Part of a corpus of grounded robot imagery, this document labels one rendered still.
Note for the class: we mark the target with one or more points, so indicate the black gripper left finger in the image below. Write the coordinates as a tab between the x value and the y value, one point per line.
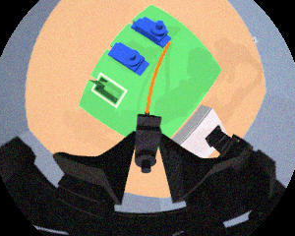
109	169

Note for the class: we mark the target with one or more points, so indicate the green rectangular block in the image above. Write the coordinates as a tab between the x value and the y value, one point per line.
124	74

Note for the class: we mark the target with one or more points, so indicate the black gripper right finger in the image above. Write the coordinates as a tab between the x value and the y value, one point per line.
185	171

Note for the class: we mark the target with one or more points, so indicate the black micro servo with orange cable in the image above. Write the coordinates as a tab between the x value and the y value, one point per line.
148	130

